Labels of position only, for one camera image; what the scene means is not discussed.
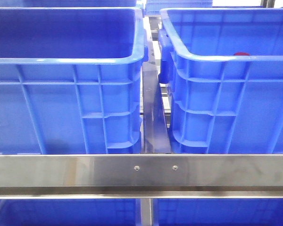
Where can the red mushroom push button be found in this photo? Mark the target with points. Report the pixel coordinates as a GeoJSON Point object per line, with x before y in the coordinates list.
{"type": "Point", "coordinates": [241, 54]}

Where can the steel shelf rack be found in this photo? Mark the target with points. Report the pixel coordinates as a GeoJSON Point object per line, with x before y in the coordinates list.
{"type": "Point", "coordinates": [154, 173]}

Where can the blue source crate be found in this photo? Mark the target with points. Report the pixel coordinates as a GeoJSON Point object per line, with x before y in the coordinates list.
{"type": "Point", "coordinates": [70, 80]}

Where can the blue target crate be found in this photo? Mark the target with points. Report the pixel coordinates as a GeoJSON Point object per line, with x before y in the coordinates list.
{"type": "Point", "coordinates": [221, 103]}

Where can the lower right blue crate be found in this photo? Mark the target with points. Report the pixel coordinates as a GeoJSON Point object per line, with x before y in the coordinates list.
{"type": "Point", "coordinates": [218, 212]}

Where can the blue rear right crate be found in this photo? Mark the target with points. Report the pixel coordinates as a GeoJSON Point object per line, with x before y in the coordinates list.
{"type": "Point", "coordinates": [153, 7]}

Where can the lower left blue crate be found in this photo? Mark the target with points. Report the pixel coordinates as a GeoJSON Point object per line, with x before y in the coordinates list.
{"type": "Point", "coordinates": [70, 212]}

